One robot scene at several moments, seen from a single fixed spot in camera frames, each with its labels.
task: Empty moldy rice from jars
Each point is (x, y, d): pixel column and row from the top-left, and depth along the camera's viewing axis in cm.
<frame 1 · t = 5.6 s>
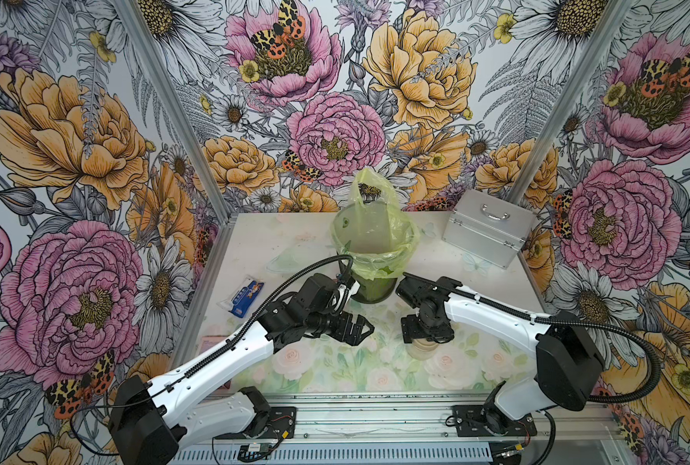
left hand: (354, 332, 74), fingers open
right hand: (424, 344, 81), fingers open
black mesh trash bin: (375, 291, 91), point 9 cm above the table
yellow-green plastic bin bag: (372, 232, 99), point 15 cm above the table
silver aluminium case: (487, 228, 101), point 15 cm above the table
clear plastic rice jar: (421, 349, 78), point 11 cm above the table
blue packaged item: (242, 296, 94), point 5 cm above the table

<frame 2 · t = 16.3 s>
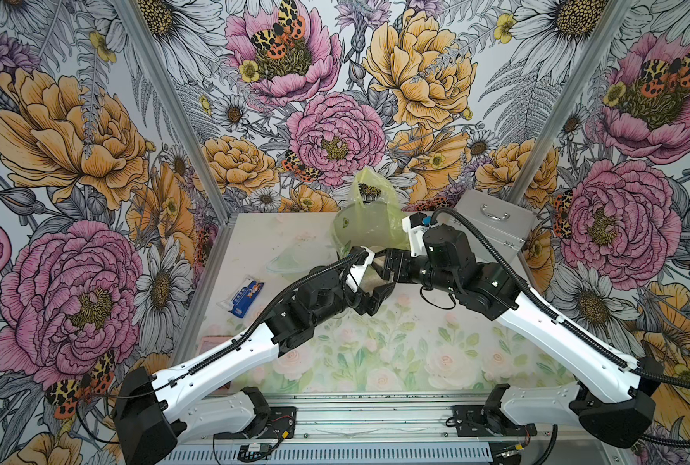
left hand: (375, 282, 71), fingers open
right hand: (380, 268, 67), fingers open
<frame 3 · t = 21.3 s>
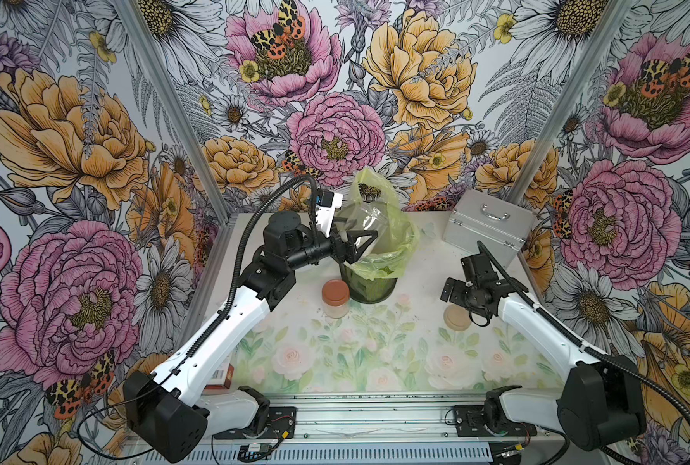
left hand: (364, 235, 66), fingers open
right hand: (457, 304, 86), fingers open
jar with red-brown lid: (335, 297, 87), point 12 cm above the table
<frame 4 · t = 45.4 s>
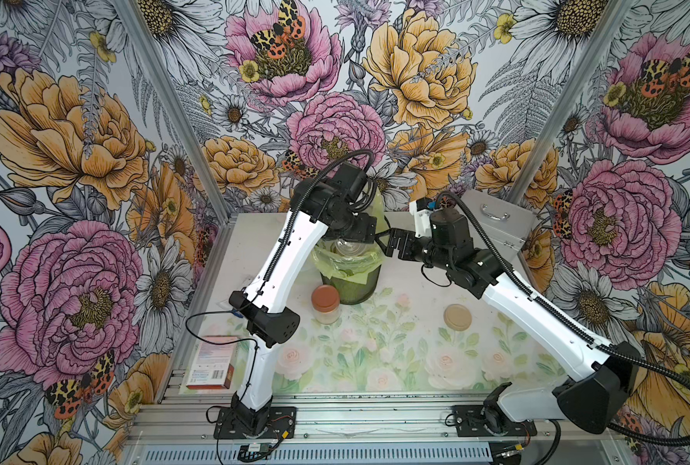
left hand: (353, 243, 74), fingers open
right hand: (386, 246, 74), fingers open
yellow-green plastic bin bag: (355, 268, 79), point 24 cm above the table
